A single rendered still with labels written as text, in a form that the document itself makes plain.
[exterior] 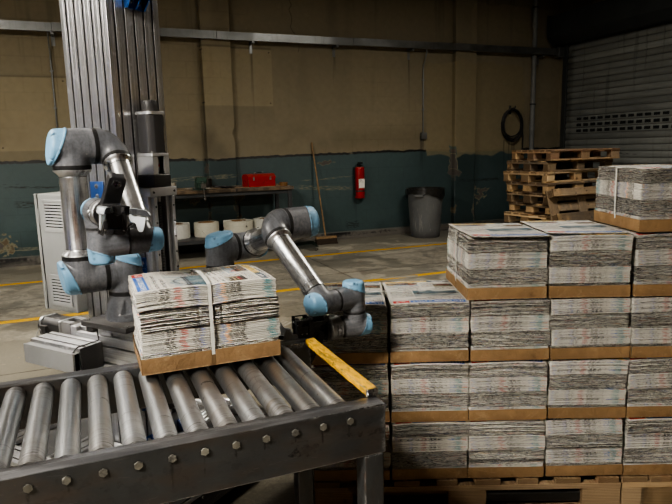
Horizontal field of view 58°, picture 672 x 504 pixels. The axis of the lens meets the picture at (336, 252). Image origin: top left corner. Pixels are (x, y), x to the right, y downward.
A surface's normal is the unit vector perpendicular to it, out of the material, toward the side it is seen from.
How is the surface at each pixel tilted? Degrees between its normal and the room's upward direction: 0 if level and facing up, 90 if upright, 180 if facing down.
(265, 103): 90
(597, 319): 90
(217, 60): 90
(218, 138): 90
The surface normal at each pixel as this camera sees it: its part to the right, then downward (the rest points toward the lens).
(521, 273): 0.02, 0.17
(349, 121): 0.38, 0.15
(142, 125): -0.49, 0.16
